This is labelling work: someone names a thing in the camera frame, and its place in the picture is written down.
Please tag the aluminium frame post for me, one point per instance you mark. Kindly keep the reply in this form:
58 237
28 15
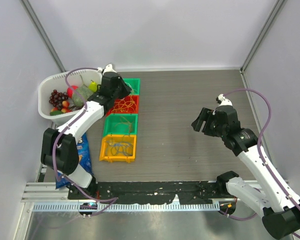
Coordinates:
274 13
42 33

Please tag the yellow bin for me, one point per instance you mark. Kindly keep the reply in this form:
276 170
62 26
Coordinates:
118 148

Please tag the blue Doritos bag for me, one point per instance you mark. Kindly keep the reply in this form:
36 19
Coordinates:
84 159

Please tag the green toy melon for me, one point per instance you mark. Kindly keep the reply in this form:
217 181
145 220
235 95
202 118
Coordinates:
81 95

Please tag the right aluminium frame post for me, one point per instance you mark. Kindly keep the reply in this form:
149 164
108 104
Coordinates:
274 13

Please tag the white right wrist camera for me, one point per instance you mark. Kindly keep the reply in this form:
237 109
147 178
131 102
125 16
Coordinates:
223 101

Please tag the red bin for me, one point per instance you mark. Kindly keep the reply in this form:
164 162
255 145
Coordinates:
127 105

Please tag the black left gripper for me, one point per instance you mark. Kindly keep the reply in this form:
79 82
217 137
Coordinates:
126 89

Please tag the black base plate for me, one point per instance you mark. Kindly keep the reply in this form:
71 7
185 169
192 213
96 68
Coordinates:
160 192

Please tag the left aluminium frame post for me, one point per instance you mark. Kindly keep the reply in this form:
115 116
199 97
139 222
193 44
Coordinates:
42 33

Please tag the near green bin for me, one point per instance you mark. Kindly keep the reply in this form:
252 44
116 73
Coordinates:
121 124

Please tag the yellow toy pear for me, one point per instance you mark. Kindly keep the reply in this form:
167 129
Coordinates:
93 86

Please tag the green bin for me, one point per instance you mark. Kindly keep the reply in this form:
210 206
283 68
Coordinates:
121 124
134 84

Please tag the white slotted cable duct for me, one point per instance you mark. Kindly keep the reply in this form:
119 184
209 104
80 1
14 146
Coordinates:
79 206

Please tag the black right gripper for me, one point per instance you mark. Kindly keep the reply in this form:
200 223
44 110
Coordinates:
197 124

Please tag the dark red toy grapes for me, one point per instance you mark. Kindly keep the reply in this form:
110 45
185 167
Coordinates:
57 97

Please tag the small toy fruits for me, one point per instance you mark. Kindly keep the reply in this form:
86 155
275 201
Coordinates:
61 107

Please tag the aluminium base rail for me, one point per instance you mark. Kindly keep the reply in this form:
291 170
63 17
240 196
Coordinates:
46 191

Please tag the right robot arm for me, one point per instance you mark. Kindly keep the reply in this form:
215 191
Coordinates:
277 204

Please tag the white plastic basket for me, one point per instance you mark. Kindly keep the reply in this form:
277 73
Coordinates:
57 82

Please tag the far green bin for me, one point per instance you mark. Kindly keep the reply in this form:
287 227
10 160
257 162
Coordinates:
134 84

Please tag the red toy apple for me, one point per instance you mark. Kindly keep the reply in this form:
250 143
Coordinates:
70 90

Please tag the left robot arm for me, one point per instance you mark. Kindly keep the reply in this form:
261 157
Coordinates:
59 146

